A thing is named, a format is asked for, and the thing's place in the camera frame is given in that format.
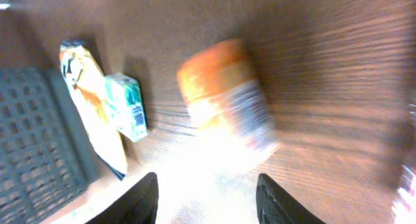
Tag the grey plastic mesh basket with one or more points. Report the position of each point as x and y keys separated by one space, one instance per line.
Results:
x=47 y=160

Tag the orange tissue pack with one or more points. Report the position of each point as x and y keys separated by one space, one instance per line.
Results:
x=222 y=94

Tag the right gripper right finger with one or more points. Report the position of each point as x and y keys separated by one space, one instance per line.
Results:
x=276 y=205

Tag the green tissue pack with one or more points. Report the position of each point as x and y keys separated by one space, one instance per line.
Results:
x=126 y=107

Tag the red snack bag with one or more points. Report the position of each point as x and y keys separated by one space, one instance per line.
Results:
x=403 y=207

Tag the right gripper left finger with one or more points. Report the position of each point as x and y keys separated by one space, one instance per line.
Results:
x=137 y=206

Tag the yellow wet wipes pack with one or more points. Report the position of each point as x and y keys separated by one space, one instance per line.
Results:
x=85 y=81

